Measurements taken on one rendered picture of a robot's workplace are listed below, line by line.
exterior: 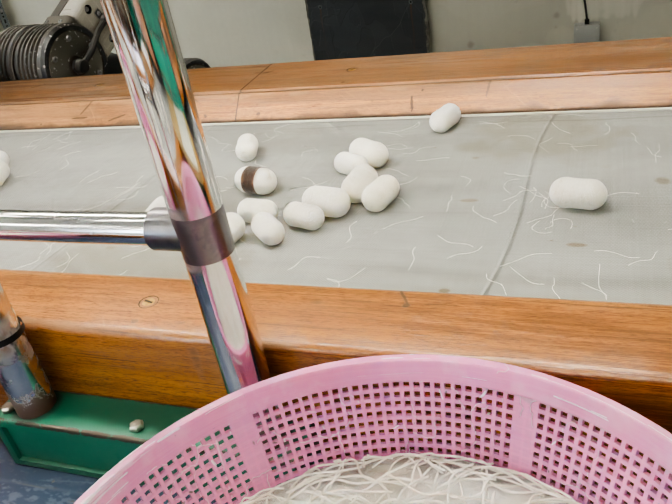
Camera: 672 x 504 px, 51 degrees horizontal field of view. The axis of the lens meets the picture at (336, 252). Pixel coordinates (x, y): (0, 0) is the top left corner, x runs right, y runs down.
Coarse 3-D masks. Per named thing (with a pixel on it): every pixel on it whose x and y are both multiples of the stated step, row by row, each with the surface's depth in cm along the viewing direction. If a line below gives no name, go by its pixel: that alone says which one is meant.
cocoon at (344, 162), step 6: (336, 156) 56; (342, 156) 55; (348, 156) 55; (354, 156) 55; (360, 156) 55; (336, 162) 56; (342, 162) 55; (348, 162) 55; (354, 162) 54; (360, 162) 54; (366, 162) 55; (336, 168) 56; (342, 168) 55; (348, 168) 55; (348, 174) 55
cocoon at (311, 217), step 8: (288, 208) 49; (296, 208) 49; (304, 208) 49; (312, 208) 48; (320, 208) 49; (288, 216) 49; (296, 216) 49; (304, 216) 48; (312, 216) 48; (320, 216) 48; (288, 224) 50; (296, 224) 49; (304, 224) 49; (312, 224) 48; (320, 224) 49
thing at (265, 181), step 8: (240, 168) 56; (264, 168) 55; (240, 176) 55; (256, 176) 54; (264, 176) 54; (272, 176) 55; (240, 184) 55; (256, 184) 54; (264, 184) 54; (272, 184) 55; (256, 192) 55; (264, 192) 55
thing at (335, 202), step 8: (304, 192) 51; (312, 192) 50; (320, 192) 50; (328, 192) 49; (336, 192) 49; (344, 192) 50; (304, 200) 50; (312, 200) 50; (320, 200) 49; (328, 200) 49; (336, 200) 49; (344, 200) 49; (328, 208) 49; (336, 208) 49; (344, 208) 49; (328, 216) 50; (336, 216) 50
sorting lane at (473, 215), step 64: (64, 128) 78; (128, 128) 75; (256, 128) 69; (320, 128) 66; (384, 128) 63; (512, 128) 59; (576, 128) 57; (640, 128) 55; (0, 192) 65; (64, 192) 63; (128, 192) 60; (448, 192) 51; (512, 192) 49; (640, 192) 47; (0, 256) 54; (64, 256) 52; (128, 256) 51; (256, 256) 48; (320, 256) 46; (384, 256) 45; (448, 256) 44; (512, 256) 43; (576, 256) 42; (640, 256) 40
